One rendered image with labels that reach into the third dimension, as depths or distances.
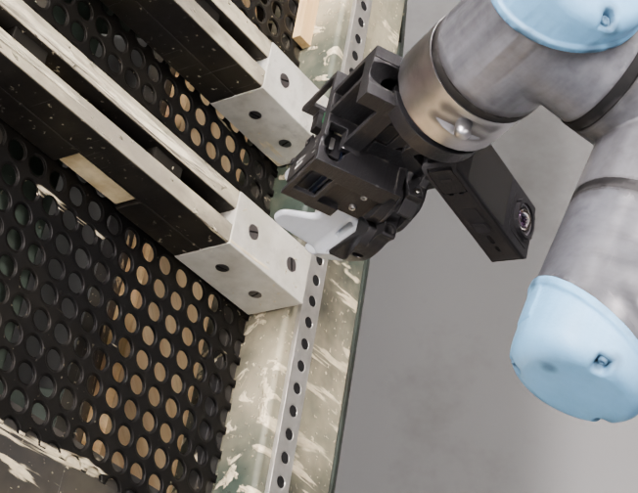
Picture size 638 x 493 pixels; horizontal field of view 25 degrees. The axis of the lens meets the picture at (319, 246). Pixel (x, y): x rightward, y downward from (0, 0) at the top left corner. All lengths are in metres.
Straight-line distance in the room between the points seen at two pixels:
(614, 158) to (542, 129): 1.97
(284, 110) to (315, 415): 0.32
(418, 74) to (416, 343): 1.66
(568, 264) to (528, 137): 1.99
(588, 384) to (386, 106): 0.23
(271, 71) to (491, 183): 0.61
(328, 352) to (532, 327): 0.81
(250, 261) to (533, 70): 0.66
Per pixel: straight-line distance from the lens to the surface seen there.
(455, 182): 0.89
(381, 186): 0.90
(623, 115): 0.79
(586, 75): 0.78
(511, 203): 0.94
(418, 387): 2.43
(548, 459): 2.41
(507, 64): 0.78
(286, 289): 1.43
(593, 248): 0.73
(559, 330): 0.71
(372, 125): 0.87
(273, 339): 1.45
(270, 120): 1.51
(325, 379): 1.50
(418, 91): 0.83
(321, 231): 0.98
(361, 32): 1.70
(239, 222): 1.39
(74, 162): 1.31
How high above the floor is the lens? 2.19
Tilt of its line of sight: 59 degrees down
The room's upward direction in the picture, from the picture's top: straight up
